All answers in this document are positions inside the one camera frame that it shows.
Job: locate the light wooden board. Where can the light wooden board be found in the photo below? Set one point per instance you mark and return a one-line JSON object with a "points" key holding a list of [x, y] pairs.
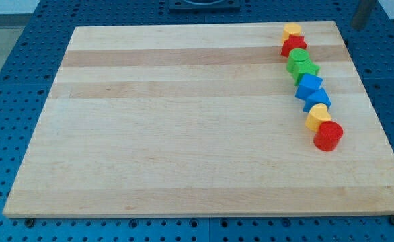
{"points": [[199, 120]]}

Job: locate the green star block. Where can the green star block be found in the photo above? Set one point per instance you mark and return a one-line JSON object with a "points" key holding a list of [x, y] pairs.
{"points": [[305, 67]]}

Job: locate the red star block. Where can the red star block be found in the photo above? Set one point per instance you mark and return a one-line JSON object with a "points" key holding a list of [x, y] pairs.
{"points": [[291, 43]]}

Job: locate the blue cube block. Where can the blue cube block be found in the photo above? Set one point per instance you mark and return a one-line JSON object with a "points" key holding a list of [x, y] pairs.
{"points": [[308, 85]]}

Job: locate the green cylinder block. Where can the green cylinder block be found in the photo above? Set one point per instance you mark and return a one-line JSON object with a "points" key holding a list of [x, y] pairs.
{"points": [[296, 55]]}

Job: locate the yellow heart block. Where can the yellow heart block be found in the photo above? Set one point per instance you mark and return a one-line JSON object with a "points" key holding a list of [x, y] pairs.
{"points": [[316, 116]]}

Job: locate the blue triangle block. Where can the blue triangle block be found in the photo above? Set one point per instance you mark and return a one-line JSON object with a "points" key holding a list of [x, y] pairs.
{"points": [[320, 96]]}

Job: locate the yellow hexagon block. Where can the yellow hexagon block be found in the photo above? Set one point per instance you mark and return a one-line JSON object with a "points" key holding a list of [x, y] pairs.
{"points": [[291, 29]]}

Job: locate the red cylinder block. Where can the red cylinder block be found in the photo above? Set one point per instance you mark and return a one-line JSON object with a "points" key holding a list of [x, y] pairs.
{"points": [[328, 136]]}

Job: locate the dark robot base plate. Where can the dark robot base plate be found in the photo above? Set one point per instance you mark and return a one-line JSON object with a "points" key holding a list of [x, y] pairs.
{"points": [[203, 5]]}

